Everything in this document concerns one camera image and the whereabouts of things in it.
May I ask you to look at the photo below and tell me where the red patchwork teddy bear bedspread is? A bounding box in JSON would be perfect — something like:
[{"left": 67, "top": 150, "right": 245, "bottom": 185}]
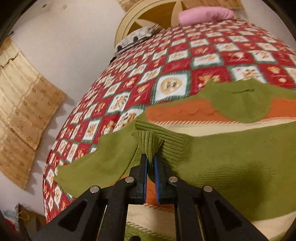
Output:
[{"left": 43, "top": 19, "right": 295, "bottom": 221}]

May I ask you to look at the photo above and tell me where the pink pillow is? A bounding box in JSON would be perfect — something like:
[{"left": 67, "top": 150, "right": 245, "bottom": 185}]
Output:
[{"left": 178, "top": 6, "right": 235, "bottom": 26}]

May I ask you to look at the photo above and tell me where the green orange cream knit sweater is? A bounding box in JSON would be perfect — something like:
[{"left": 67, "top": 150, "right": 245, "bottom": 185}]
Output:
[{"left": 46, "top": 77, "right": 295, "bottom": 240}]

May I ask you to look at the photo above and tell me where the cream wooden headboard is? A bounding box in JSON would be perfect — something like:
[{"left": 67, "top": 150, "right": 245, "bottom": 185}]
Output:
[{"left": 114, "top": 1, "right": 187, "bottom": 45}]

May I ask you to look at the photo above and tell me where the beige patterned curtain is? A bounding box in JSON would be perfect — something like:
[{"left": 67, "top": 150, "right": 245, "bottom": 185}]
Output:
[{"left": 0, "top": 38, "right": 66, "bottom": 190}]

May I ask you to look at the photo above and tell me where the grey patterned pillow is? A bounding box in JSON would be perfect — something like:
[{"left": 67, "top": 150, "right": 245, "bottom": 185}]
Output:
[{"left": 114, "top": 24, "right": 163, "bottom": 56}]

